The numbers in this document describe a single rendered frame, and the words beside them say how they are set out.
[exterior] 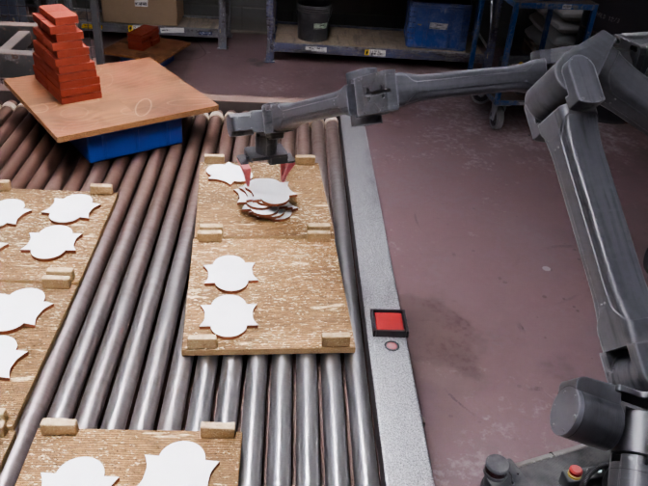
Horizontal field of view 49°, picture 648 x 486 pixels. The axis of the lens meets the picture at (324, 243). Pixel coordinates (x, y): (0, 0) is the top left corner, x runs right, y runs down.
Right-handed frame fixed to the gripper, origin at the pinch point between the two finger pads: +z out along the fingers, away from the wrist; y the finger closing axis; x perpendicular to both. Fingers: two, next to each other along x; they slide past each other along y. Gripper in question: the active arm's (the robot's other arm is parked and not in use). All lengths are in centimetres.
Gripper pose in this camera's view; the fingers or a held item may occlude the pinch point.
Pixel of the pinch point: (265, 181)
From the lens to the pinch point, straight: 191.0
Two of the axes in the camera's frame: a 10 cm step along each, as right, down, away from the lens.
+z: -0.7, 8.3, 5.6
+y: -9.3, 1.5, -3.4
